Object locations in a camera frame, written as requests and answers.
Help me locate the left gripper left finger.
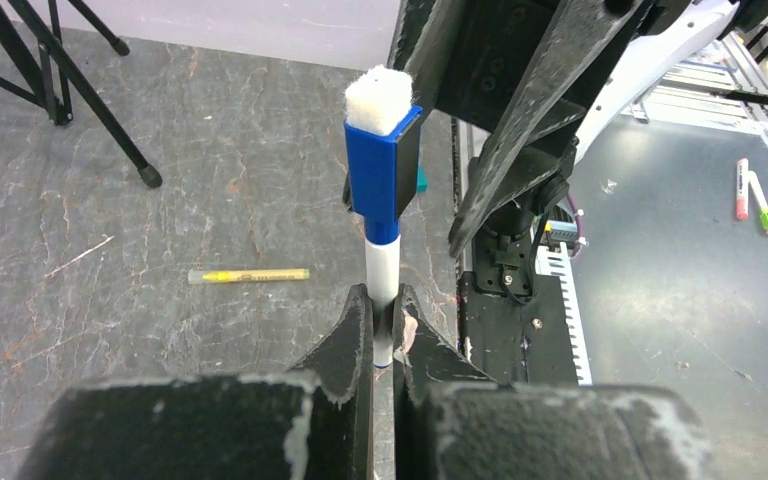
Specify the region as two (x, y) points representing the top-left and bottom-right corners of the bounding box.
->
(19, 284), (373, 479)

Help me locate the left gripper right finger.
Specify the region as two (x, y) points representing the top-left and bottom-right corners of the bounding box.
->
(393, 284), (716, 479)

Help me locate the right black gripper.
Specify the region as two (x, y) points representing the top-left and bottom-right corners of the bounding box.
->
(387, 0), (642, 258)

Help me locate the yellow highlighter pen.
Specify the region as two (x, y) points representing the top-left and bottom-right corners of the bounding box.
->
(187, 268), (310, 285)

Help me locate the white pen with blue tip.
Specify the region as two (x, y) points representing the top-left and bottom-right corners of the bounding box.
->
(364, 222), (401, 368)

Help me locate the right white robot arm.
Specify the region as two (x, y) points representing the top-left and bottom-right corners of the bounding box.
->
(388, 1), (741, 256)

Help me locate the pink marker pen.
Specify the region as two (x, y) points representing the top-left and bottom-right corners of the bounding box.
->
(735, 158), (749, 220)

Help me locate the green tipped marker pen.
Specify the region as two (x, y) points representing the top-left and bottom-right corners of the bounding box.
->
(748, 170), (768, 235)

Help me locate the teal block right side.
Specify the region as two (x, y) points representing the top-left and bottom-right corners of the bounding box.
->
(416, 165), (428, 193)

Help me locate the black music stand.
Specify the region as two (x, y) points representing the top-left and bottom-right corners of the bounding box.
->
(0, 0), (163, 189)

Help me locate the white cable duct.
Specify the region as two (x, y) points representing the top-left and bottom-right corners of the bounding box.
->
(537, 244), (593, 386)

